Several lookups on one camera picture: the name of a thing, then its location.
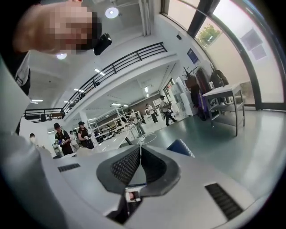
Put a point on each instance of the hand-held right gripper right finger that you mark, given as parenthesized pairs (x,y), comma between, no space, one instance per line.
(190,196)

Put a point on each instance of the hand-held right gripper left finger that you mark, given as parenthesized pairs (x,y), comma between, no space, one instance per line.
(89,179)

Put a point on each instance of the navy blue chair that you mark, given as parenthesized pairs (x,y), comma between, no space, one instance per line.
(178,147)

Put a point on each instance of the white metal shelving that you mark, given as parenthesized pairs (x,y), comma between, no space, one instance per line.
(118,118)

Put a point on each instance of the white cabinet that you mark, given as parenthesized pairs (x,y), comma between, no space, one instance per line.
(184,100)

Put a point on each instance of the coat rack with clothes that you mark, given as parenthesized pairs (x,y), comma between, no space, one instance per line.
(197,89)

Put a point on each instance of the grey metal desk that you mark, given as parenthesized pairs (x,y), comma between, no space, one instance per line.
(225,89)

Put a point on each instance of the black balcony railing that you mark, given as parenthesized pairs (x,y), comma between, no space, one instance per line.
(111,67)

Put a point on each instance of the black backpack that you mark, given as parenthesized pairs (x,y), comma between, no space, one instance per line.
(219,78)

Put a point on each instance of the person's black shirt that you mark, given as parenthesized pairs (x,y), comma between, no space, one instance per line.
(22,73)

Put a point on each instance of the round ceiling lamp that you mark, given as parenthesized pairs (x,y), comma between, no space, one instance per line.
(111,12)
(61,56)

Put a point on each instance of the person's head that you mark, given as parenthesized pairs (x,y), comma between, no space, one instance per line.
(53,24)

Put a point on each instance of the black head-mounted camera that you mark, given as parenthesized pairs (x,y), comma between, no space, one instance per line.
(102,43)

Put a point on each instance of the blue wall poster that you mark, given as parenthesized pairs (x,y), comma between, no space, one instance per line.
(192,56)

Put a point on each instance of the black window frame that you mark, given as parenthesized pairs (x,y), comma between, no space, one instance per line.
(196,15)

